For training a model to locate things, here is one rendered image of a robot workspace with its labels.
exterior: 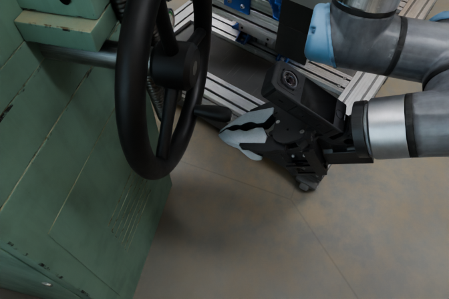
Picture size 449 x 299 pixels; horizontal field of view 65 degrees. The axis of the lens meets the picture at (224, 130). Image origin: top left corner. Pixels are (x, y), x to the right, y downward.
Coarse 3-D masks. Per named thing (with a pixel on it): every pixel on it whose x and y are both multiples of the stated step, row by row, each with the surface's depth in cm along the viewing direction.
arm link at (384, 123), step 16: (400, 96) 40; (368, 112) 40; (384, 112) 39; (400, 112) 38; (368, 128) 40; (384, 128) 39; (400, 128) 38; (368, 144) 41; (384, 144) 39; (400, 144) 38
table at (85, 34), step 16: (0, 0) 37; (16, 0) 40; (0, 16) 38; (16, 16) 40; (32, 16) 40; (48, 16) 40; (64, 16) 40; (112, 16) 42; (0, 32) 38; (16, 32) 40; (32, 32) 40; (48, 32) 40; (64, 32) 39; (80, 32) 39; (96, 32) 39; (0, 48) 39; (16, 48) 41; (80, 48) 41; (96, 48) 40; (0, 64) 39
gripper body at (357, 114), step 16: (352, 112) 41; (288, 128) 46; (304, 128) 44; (352, 128) 41; (304, 144) 44; (320, 144) 46; (336, 144) 45; (352, 144) 44; (288, 160) 50; (304, 160) 49; (320, 160) 46; (336, 160) 48; (352, 160) 46; (368, 160) 45
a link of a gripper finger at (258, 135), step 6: (222, 132) 52; (228, 132) 51; (234, 132) 51; (240, 132) 50; (246, 132) 49; (252, 132) 49; (258, 132) 48; (264, 132) 48; (222, 138) 52; (228, 138) 51; (234, 138) 50; (240, 138) 49; (246, 138) 49; (252, 138) 48; (258, 138) 48; (264, 138) 47; (228, 144) 52; (234, 144) 50; (246, 150) 52; (252, 156) 52; (258, 156) 52
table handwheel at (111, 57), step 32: (128, 0) 30; (160, 0) 31; (192, 0) 50; (128, 32) 30; (160, 32) 37; (96, 64) 44; (128, 64) 30; (160, 64) 41; (192, 64) 42; (128, 96) 31; (192, 96) 55; (128, 128) 32; (160, 128) 44; (192, 128) 54; (128, 160) 36; (160, 160) 42
